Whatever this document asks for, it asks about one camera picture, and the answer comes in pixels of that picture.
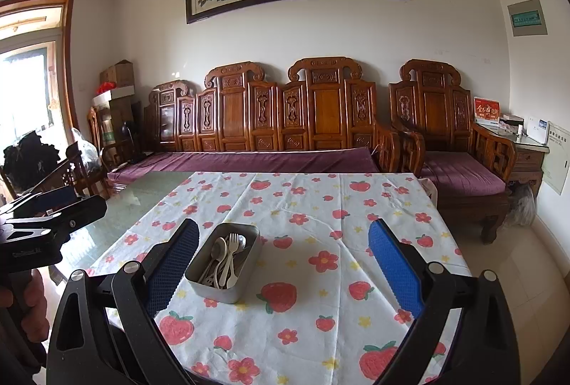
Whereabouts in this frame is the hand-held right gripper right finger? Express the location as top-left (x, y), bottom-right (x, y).
top-left (367, 217), bottom-right (523, 385)

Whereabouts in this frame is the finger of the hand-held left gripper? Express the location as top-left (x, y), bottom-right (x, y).
top-left (4, 194), bottom-right (109, 241)
top-left (0, 185), bottom-right (79, 217)

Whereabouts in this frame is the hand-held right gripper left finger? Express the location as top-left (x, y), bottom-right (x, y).
top-left (46, 217), bottom-right (200, 385)

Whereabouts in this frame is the rectangular metal tin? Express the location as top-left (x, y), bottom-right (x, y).
top-left (183, 222), bottom-right (261, 306)

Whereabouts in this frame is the person's left hand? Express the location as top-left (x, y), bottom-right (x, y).
top-left (0, 268), bottom-right (51, 370)

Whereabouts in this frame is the dark wooden chair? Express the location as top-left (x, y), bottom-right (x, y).
top-left (57, 142), bottom-right (113, 201)

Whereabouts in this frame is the black fluffy bundle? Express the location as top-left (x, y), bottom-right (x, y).
top-left (2, 130), bottom-right (59, 190)

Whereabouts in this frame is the clear plastic bag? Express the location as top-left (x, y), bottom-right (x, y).
top-left (70, 127), bottom-right (106, 173)

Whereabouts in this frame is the strawberry print tablecloth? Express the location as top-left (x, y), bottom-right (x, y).
top-left (86, 171), bottom-right (473, 385)

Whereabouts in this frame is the purple armchair cushion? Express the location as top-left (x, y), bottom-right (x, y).
top-left (419, 150), bottom-right (508, 196)

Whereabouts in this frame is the white flat box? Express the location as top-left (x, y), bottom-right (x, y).
top-left (91, 85), bottom-right (135, 106)

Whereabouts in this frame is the purple sofa cushion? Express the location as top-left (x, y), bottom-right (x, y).
top-left (107, 145), bottom-right (382, 186)

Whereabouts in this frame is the brown cardboard box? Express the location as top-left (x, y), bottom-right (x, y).
top-left (99, 60), bottom-right (135, 88)

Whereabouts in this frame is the grey plastic bag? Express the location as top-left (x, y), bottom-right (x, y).
top-left (505, 183), bottom-right (535, 228)

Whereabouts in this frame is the carved wooden armchair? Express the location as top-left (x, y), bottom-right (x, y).
top-left (388, 58), bottom-right (518, 245)

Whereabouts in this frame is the wooden side table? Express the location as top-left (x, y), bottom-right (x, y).
top-left (474, 122), bottom-right (550, 197)

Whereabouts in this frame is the red desk calendar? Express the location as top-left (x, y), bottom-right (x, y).
top-left (472, 96), bottom-right (501, 125)

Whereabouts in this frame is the long carved wooden sofa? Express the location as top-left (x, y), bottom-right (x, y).
top-left (141, 57), bottom-right (425, 175)

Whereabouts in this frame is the tissue box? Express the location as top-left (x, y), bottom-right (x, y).
top-left (498, 115), bottom-right (525, 135)

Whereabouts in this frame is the white blue box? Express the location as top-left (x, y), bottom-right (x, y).
top-left (524, 116), bottom-right (550, 144)

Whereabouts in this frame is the wooden door frame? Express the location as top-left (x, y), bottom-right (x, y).
top-left (0, 0), bottom-right (77, 147)

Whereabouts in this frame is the white wall cabinet door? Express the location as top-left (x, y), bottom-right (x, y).
top-left (540, 120), bottom-right (570, 195)

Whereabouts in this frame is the grey wall panel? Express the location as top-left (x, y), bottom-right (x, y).
top-left (507, 0), bottom-right (548, 37)

